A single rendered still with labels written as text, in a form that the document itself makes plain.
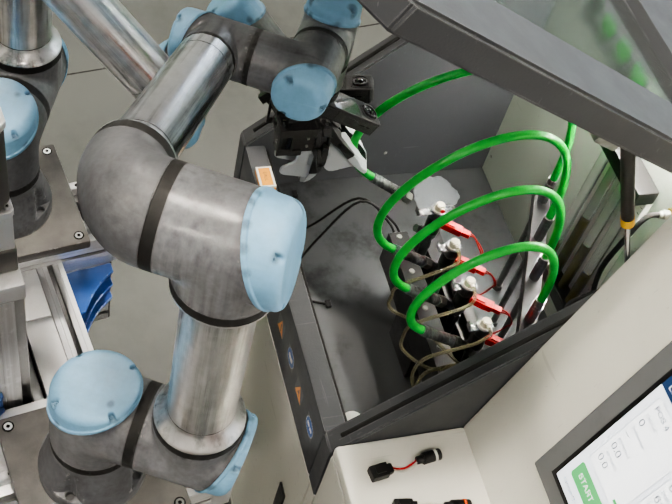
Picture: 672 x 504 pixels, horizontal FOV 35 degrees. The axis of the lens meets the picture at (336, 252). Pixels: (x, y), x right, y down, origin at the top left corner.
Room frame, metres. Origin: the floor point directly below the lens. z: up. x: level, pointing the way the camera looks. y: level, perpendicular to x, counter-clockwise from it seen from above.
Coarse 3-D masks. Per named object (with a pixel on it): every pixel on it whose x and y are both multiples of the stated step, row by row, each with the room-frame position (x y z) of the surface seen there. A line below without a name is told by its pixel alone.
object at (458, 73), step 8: (448, 72) 1.26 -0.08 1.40; (456, 72) 1.26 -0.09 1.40; (464, 72) 1.26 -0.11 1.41; (424, 80) 1.25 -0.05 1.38; (432, 80) 1.25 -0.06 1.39; (440, 80) 1.25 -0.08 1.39; (448, 80) 1.25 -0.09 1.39; (408, 88) 1.24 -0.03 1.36; (416, 88) 1.24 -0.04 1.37; (424, 88) 1.24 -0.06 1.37; (400, 96) 1.23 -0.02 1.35; (408, 96) 1.23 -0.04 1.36; (384, 104) 1.23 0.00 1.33; (392, 104) 1.23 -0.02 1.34; (376, 112) 1.22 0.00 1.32; (384, 112) 1.22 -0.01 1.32; (568, 128) 1.35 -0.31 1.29; (352, 136) 1.21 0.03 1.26; (360, 136) 1.21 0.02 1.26; (568, 136) 1.35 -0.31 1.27; (568, 144) 1.35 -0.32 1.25; (560, 160) 1.35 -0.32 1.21; (560, 168) 1.35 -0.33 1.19; (368, 176) 1.22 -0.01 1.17; (552, 176) 1.35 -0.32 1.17; (552, 184) 1.35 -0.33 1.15
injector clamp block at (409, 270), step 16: (400, 240) 1.27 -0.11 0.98; (432, 240) 1.29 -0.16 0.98; (384, 256) 1.27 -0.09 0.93; (432, 256) 1.26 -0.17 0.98; (384, 272) 1.25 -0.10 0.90; (400, 272) 1.21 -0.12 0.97; (416, 272) 1.21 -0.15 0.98; (448, 288) 1.20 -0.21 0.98; (400, 304) 1.17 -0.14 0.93; (432, 304) 1.15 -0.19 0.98; (400, 320) 1.16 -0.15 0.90; (416, 320) 1.12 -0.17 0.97; (432, 320) 1.12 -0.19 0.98; (400, 336) 1.14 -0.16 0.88; (416, 336) 1.10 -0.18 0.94; (464, 336) 1.11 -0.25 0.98; (400, 352) 1.12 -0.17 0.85; (416, 352) 1.09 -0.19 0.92; (432, 352) 1.05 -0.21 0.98
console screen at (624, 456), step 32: (640, 384) 0.84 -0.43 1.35; (608, 416) 0.83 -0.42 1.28; (640, 416) 0.81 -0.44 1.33; (576, 448) 0.81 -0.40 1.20; (608, 448) 0.79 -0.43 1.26; (640, 448) 0.77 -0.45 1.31; (544, 480) 0.80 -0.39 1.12; (576, 480) 0.78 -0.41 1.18; (608, 480) 0.76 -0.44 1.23; (640, 480) 0.74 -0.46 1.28
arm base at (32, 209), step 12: (36, 180) 1.05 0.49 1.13; (12, 192) 1.00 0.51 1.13; (24, 192) 1.02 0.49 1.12; (36, 192) 1.04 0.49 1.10; (48, 192) 1.07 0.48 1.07; (12, 204) 1.00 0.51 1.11; (24, 204) 1.01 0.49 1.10; (36, 204) 1.04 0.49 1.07; (48, 204) 1.05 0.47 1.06; (24, 216) 1.00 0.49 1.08; (36, 216) 1.02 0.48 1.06; (48, 216) 1.05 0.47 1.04; (24, 228) 1.00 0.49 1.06; (36, 228) 1.02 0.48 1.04
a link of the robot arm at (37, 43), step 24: (0, 0) 1.14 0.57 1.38; (24, 0) 1.15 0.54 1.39; (0, 24) 1.15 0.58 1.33; (24, 24) 1.15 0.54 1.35; (48, 24) 1.18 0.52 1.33; (0, 48) 1.14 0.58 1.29; (24, 48) 1.15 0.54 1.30; (48, 48) 1.17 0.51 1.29; (0, 72) 1.13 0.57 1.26; (24, 72) 1.13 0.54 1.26; (48, 72) 1.16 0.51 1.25; (48, 96) 1.14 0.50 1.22
